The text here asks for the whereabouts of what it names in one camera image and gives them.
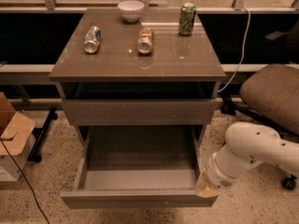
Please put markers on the black metal stand leg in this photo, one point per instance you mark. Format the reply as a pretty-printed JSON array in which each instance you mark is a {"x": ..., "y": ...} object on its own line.
[{"x": 40, "y": 134}]

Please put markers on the cardboard box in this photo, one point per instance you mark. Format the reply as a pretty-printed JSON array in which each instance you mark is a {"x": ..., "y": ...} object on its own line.
[{"x": 16, "y": 131}]

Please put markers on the crushed blue silver can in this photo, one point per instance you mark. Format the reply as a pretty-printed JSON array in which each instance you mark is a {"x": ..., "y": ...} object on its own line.
[{"x": 92, "y": 40}]

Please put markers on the white ceramic bowl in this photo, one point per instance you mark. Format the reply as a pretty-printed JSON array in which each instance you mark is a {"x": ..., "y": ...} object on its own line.
[{"x": 131, "y": 10}]

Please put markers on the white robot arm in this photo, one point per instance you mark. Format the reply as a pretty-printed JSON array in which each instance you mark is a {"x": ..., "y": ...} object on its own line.
[{"x": 246, "y": 146}]

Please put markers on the foam gripper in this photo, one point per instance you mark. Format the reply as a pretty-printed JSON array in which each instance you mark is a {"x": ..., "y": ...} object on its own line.
[{"x": 217, "y": 176}]

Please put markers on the grey top drawer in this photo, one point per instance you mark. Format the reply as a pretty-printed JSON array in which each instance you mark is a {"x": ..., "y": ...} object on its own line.
[{"x": 82, "y": 112}]

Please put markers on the crushed orange silver can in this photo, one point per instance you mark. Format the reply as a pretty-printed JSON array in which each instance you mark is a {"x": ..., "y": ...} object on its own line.
[{"x": 145, "y": 41}]

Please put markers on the brown office chair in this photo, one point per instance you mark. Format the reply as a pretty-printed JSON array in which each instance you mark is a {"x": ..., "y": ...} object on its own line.
[{"x": 273, "y": 97}]

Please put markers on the grey drawer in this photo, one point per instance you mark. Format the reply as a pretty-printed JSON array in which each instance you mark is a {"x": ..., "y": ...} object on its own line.
[
  {"x": 138, "y": 167},
  {"x": 82, "y": 112}
]

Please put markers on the grey drawer cabinet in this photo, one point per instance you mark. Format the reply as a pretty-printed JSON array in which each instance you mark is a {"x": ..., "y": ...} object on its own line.
[{"x": 179, "y": 67}]

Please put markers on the green soda can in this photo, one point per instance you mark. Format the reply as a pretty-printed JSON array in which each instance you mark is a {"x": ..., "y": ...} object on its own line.
[{"x": 186, "y": 18}]

